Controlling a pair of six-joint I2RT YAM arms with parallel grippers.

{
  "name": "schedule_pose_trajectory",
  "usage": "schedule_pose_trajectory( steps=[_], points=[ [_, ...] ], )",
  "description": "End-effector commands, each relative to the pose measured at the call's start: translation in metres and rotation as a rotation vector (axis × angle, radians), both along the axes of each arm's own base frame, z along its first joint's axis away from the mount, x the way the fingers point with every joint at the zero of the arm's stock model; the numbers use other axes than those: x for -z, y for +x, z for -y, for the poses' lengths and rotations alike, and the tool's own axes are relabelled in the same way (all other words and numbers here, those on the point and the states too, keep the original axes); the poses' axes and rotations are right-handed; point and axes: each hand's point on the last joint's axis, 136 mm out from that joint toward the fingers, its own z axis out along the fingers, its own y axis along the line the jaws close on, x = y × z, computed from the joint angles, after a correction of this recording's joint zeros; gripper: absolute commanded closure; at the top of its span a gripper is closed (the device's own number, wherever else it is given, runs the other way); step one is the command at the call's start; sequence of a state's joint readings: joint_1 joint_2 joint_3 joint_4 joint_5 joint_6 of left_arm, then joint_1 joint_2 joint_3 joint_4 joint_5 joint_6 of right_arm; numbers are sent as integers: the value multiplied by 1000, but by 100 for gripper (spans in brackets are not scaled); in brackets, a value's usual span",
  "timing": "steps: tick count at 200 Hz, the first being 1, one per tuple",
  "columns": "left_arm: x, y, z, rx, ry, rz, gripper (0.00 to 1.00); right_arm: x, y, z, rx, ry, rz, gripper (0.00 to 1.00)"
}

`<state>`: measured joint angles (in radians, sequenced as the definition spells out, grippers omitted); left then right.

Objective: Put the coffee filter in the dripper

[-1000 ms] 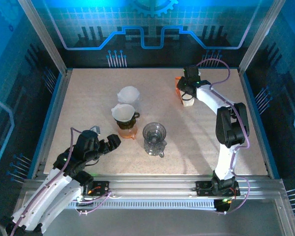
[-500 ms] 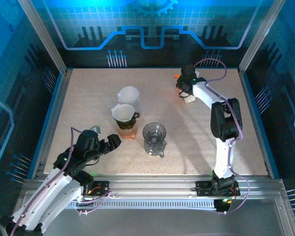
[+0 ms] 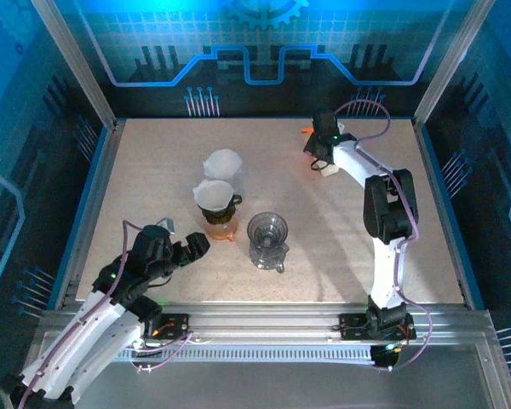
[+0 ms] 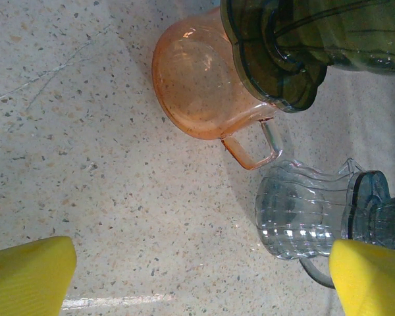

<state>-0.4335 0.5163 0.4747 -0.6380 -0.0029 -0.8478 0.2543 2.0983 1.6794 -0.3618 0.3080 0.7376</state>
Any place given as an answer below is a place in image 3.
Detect coffee filter pack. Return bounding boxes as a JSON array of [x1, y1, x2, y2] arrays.
[[300, 125, 340, 176]]

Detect orange glass cup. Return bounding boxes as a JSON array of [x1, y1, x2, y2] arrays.
[[204, 215, 239, 243]]

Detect white paper coffee filter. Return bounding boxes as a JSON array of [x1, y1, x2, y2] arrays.
[[192, 179, 235, 213], [203, 148, 243, 182]]

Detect grey translucent measuring cup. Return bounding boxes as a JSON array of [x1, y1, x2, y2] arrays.
[[246, 211, 290, 252]]

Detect clear glass server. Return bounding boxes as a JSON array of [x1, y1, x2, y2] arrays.
[[221, 168, 244, 198]]

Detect grey metal base panel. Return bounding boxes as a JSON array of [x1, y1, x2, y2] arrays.
[[23, 340, 511, 409]]

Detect black control box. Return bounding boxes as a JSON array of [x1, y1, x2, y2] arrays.
[[372, 344, 404, 371]]

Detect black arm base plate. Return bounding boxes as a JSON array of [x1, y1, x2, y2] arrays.
[[338, 313, 417, 342], [152, 313, 192, 342]]

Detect aluminium side rail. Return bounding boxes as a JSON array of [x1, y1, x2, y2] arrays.
[[411, 118, 478, 308], [53, 118, 127, 310]]

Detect aluminium mounting rail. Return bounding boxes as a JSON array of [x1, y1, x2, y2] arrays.
[[37, 301, 497, 347]]

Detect slotted cable tray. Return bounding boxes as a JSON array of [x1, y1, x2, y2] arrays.
[[118, 345, 380, 364]]

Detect aluminium frame post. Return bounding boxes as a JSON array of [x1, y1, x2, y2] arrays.
[[29, 0, 121, 129], [412, 0, 499, 129]]

